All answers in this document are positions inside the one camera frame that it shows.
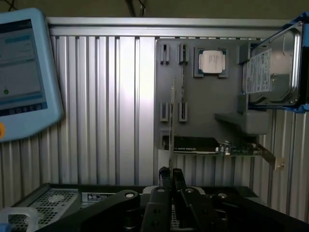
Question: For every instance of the clear plastic bracket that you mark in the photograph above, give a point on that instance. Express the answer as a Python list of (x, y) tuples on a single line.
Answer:
[(21, 213)]

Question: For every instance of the grey mesh power supply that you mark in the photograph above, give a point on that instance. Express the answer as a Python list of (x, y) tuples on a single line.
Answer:
[(55, 200)]

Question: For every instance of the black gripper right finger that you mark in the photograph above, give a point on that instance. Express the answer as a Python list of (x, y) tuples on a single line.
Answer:
[(193, 210)]

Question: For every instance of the black graphics card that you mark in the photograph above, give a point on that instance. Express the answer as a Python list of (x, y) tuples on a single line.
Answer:
[(193, 145)]

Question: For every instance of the silver hard disk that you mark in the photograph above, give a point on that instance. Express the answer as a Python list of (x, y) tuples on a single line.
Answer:
[(277, 72)]

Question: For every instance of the grey parts rack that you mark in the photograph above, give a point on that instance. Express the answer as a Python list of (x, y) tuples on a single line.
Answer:
[(217, 96)]

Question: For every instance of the light blue teach pendant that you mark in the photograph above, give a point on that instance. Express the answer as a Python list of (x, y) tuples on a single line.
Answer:
[(49, 72)]

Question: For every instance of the silver CPU chip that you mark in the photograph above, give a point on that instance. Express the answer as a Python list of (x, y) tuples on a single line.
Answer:
[(212, 61)]

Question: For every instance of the black PC case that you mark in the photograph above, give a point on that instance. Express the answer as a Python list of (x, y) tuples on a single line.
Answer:
[(101, 188)]

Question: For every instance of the blue disk caddy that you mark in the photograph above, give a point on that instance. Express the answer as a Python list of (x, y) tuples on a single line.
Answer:
[(295, 109)]

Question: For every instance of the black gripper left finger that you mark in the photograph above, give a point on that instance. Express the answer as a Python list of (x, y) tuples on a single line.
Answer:
[(157, 207)]

